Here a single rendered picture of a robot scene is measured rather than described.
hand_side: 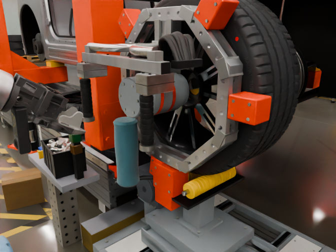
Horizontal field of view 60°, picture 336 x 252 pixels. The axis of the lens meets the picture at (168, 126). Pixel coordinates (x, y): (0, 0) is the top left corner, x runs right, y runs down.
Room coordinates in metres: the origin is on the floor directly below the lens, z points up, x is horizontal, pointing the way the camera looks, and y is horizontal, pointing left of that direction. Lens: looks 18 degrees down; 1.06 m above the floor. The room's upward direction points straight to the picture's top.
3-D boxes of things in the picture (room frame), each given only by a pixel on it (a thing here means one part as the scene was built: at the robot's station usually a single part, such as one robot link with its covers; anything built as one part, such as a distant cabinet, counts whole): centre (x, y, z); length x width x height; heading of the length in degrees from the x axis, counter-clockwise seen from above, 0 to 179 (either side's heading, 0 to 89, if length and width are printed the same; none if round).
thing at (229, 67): (1.01, -0.01, 0.85); 0.54 x 0.07 x 0.54; 41
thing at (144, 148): (0.72, 0.05, 0.83); 0.04 x 0.04 x 0.16
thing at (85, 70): (1.00, 0.26, 0.93); 0.09 x 0.05 x 0.05; 131
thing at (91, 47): (1.00, 0.15, 1.03); 0.19 x 0.18 x 0.11; 131
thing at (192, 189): (0.98, -0.16, 0.51); 0.29 x 0.06 x 0.06; 131
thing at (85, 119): (0.98, 0.28, 0.83); 0.04 x 0.04 x 0.16
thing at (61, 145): (1.22, 0.48, 0.51); 0.20 x 0.14 x 0.13; 35
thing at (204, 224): (1.12, -0.14, 0.32); 0.40 x 0.30 x 0.28; 41
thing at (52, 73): (3.01, 1.32, 0.69); 0.52 x 0.17 x 0.35; 131
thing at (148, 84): (0.74, 0.03, 0.93); 0.09 x 0.05 x 0.05; 131
